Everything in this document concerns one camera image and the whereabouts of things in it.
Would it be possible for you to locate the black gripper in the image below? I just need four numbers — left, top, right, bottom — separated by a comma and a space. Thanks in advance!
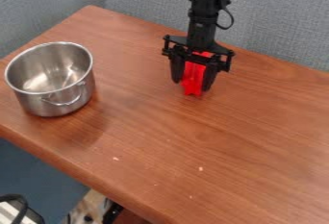
162, 12, 236, 91

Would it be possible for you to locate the red star-shaped block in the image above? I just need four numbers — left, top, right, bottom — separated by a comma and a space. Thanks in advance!
181, 61, 206, 96

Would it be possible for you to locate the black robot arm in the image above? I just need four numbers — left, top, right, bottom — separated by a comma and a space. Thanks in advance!
162, 0, 236, 95

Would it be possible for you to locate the stainless steel pot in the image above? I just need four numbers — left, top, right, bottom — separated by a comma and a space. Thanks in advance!
4, 41, 95, 117

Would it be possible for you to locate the white striped object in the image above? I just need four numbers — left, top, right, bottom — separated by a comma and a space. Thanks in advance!
0, 201, 38, 224

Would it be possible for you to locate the clutter under table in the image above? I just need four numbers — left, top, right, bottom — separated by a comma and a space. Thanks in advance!
62, 188, 152, 224

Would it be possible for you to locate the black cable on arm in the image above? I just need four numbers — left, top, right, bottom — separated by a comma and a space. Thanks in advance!
214, 4, 237, 32

